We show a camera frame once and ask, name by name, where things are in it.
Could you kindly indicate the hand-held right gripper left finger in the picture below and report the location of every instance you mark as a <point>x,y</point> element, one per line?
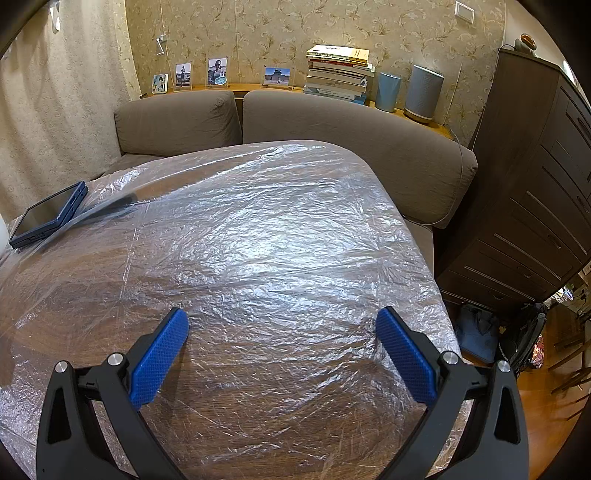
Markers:
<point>157,360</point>

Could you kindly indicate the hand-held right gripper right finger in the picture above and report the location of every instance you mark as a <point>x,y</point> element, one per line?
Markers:
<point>406,360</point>

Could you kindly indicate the blue bag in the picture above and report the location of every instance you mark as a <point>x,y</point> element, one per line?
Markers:
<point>478,332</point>

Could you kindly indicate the black backpack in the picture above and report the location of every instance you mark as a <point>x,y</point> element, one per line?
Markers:
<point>521,337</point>

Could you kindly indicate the clear plastic table cover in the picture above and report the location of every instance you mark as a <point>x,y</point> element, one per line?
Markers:
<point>258,240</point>

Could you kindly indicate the wooden chair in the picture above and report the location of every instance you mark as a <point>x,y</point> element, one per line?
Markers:
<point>570,341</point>

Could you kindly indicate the dark blue tablet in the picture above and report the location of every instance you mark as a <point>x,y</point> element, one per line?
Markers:
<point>37,221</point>

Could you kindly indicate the dark wooden cabinet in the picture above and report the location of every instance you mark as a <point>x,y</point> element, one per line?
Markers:
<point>521,184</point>

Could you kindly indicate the brown sofa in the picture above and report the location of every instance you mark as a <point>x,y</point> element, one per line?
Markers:
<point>323,129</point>

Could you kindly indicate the white patterned curtain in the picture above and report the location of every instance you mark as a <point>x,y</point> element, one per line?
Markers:
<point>60,115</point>

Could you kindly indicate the large grey cylinder speaker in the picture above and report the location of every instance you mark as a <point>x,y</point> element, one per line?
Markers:
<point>424,94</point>

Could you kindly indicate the small blue cylinder speaker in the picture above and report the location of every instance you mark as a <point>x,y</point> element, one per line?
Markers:
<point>388,92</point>

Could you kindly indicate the small white framed picture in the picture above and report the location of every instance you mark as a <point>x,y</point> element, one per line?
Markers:
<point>160,84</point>

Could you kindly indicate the acrylic photo of man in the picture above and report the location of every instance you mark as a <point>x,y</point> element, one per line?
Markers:
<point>217,73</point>

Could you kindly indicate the stack of books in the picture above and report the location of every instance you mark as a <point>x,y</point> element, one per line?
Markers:
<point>339,74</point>

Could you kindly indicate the round ornament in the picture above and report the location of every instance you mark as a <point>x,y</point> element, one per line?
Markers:
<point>525,43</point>

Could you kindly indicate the photo frame with standing figure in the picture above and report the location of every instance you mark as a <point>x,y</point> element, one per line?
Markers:
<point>183,76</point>

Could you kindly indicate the photo frame with building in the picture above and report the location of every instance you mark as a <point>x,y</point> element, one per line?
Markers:
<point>278,77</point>

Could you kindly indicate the white wall hook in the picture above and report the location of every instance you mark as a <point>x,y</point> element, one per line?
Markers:
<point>160,46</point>

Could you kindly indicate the white wall switch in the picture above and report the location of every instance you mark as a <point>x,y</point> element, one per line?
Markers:
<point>464,11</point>

